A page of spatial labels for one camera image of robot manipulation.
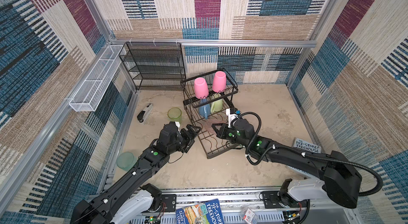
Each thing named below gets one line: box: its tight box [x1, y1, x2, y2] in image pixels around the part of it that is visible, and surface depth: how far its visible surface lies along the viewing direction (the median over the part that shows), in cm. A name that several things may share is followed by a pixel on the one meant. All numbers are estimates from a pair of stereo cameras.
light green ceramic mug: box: [210, 98, 224, 114], surface depth 101 cm
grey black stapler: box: [137, 102, 154, 124], surface depth 104 cm
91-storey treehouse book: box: [175, 198, 225, 224], surface depth 70 cm
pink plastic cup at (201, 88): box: [193, 76, 209, 100], surface depth 84 cm
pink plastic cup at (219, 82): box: [212, 71, 227, 93], surface depth 89 cm
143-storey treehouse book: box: [291, 136, 322, 154], surface depth 91 cm
